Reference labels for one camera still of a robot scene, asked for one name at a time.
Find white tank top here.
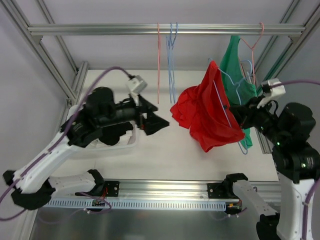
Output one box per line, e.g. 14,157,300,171
117,130,133,146

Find white slotted cable duct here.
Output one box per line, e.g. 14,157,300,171
45,198,227,212

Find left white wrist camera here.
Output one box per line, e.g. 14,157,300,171
126,75,148,105

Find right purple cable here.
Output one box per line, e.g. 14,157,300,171
268,79,320,88

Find red tank top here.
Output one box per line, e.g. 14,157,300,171
170,60,245,153

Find pink hanger with green top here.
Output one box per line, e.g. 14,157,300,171
240,22,265,85

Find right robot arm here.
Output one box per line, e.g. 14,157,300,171
222,97,320,240

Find aluminium frame posts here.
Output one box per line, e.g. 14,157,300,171
251,0,320,154
0,0,90,106

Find blue hanger with black top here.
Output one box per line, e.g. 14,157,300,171
169,22,180,103

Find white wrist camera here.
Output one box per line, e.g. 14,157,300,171
126,75,148,105
257,78,286,109

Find green tank top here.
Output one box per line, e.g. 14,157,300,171
218,34,258,150

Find blue hanger with red top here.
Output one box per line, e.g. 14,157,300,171
218,68,250,155

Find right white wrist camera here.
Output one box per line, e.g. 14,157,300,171
257,78,286,109

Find aluminium hanging rail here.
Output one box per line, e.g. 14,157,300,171
27,23,306,36

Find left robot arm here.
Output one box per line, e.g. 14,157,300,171
2,87,170,210

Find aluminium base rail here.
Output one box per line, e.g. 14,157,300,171
52,179,281,203

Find light blue hanger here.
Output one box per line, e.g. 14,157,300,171
165,23,176,104

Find black tank top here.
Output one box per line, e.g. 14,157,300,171
98,122,134,146

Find white plastic basket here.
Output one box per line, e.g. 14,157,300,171
64,104,140,153

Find purple cable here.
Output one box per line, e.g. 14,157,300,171
268,79,320,88
0,66,133,221

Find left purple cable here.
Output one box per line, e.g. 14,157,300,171
0,66,133,221

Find aluminium frame left posts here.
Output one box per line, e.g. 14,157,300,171
0,0,90,106

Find aluminium frame right posts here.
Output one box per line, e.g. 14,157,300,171
251,0,320,154

